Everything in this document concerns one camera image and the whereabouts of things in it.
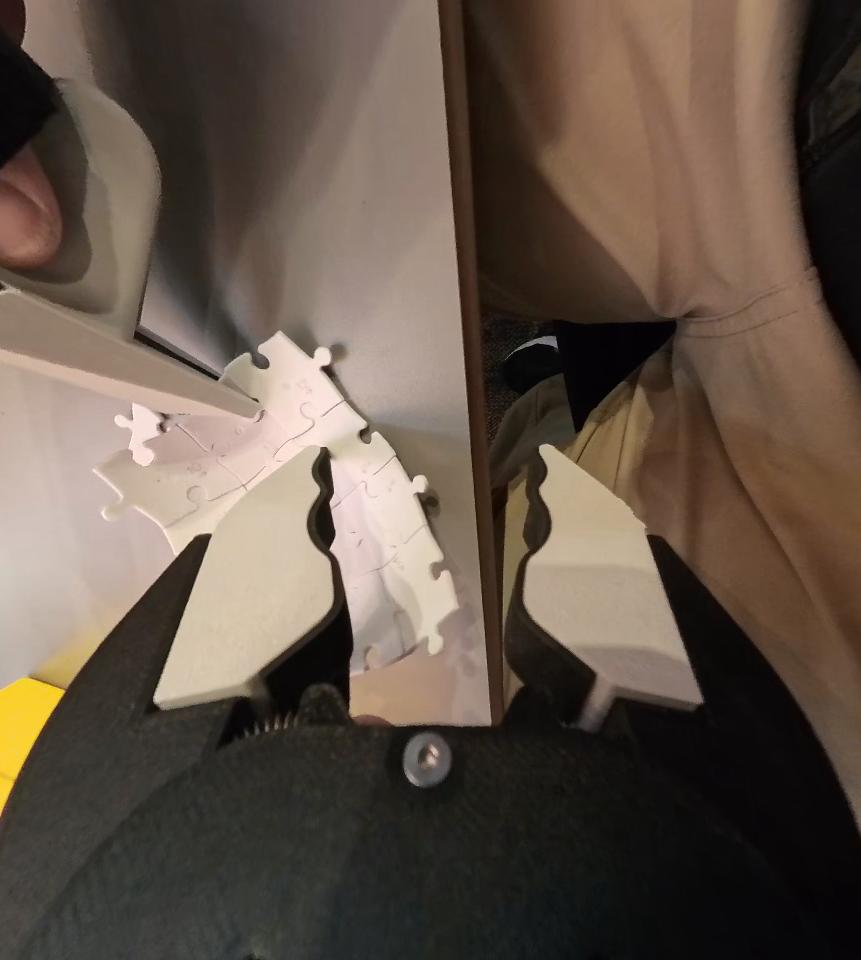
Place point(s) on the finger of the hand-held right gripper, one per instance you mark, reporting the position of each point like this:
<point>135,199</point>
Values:
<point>100,352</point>

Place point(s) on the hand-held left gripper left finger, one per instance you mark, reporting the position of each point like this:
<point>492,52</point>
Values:
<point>250,592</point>

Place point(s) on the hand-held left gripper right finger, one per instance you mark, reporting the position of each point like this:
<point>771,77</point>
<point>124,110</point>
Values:
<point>603,600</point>

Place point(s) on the white puzzle ball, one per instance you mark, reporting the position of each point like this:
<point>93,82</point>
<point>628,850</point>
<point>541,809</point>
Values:
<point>393,540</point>

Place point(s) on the person's right hand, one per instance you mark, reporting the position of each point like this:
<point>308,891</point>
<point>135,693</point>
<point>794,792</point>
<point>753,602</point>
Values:
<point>14,214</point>

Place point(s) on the black shoe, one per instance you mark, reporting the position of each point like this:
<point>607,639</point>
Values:
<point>528,369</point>

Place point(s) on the beige trousers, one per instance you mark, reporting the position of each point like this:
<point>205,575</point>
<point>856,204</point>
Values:
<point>663,150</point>

